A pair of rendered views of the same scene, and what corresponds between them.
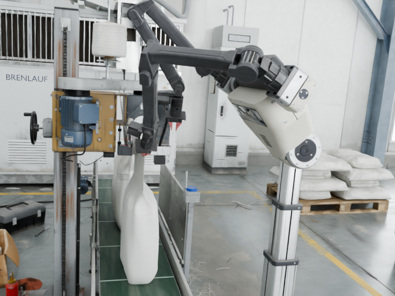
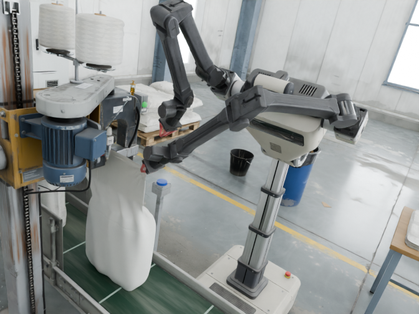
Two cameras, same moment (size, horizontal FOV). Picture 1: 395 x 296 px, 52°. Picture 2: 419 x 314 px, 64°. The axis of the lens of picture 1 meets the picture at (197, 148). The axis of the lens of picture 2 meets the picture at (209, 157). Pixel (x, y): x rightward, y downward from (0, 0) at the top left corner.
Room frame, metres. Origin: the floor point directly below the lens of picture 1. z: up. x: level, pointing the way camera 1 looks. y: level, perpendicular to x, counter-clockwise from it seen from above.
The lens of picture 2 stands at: (0.80, 0.98, 1.77)
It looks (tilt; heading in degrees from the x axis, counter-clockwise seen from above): 24 degrees down; 316
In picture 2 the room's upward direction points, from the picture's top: 10 degrees clockwise
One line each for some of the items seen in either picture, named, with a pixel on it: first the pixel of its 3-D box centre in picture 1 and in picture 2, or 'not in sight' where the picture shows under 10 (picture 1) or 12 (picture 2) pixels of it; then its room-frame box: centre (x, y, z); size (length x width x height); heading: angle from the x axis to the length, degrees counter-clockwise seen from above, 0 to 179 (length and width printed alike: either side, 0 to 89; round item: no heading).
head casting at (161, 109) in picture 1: (145, 115); (100, 113); (2.33, 0.31, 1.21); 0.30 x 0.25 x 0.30; 15
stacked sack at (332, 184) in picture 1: (315, 182); (152, 116); (4.54, -1.39, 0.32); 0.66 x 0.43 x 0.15; 107
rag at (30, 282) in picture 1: (27, 283); not in sight; (2.46, 1.07, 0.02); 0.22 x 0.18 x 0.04; 15
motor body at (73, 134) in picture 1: (77, 121); (65, 150); (1.97, 0.60, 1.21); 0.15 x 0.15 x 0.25
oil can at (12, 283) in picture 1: (11, 283); not in sight; (2.29, 1.10, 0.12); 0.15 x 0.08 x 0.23; 15
